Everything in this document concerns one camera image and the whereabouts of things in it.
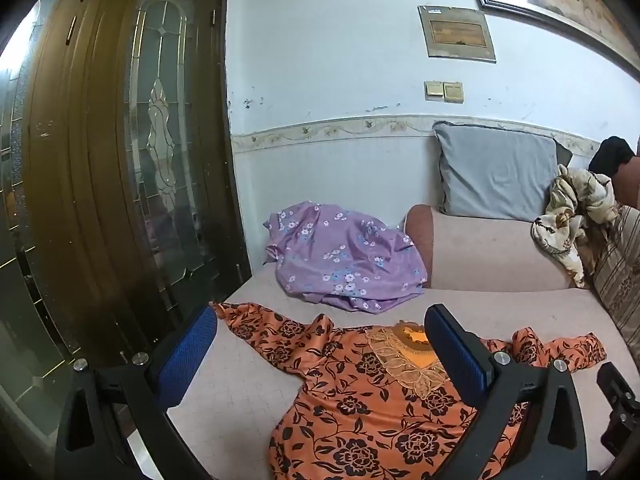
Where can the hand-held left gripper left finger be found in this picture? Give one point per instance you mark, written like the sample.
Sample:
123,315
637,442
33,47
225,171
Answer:
192,355

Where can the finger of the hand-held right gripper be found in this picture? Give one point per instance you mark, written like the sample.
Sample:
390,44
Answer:
616,387

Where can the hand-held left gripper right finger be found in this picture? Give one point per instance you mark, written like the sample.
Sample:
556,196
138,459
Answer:
457,355

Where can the orange black floral blouse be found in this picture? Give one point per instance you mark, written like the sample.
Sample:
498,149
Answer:
360,400

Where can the striped beige cushion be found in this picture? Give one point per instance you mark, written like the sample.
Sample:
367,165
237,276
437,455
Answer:
617,270

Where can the purple floral cloth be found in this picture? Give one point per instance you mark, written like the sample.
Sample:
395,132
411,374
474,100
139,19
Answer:
340,260

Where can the cream floral cloth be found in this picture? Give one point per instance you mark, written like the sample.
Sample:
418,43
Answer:
565,220

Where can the grey pillow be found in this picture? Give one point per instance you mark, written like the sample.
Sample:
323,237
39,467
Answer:
495,175

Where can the wooden stained glass door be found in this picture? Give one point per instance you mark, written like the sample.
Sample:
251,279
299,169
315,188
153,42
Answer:
90,185

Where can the pink bolster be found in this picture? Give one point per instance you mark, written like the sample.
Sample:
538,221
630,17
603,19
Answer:
631,180

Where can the dark olive pillow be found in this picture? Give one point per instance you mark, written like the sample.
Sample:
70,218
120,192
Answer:
564,150

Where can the black cloth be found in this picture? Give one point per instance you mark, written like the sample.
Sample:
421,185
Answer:
611,155

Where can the small framed picture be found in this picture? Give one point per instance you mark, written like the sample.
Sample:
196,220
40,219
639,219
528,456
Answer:
457,34

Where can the gold light switch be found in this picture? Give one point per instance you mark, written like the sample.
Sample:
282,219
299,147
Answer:
433,90
453,92

